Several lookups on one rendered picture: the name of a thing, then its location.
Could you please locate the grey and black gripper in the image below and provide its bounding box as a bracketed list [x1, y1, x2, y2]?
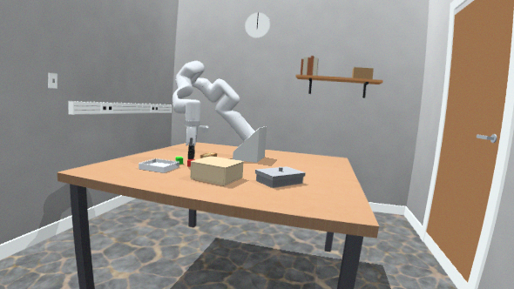
[185, 125, 197, 159]

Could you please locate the brown cardboard box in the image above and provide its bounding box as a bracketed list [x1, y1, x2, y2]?
[200, 152, 217, 158]

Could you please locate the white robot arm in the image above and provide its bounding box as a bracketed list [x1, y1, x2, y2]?
[172, 61, 255, 142]

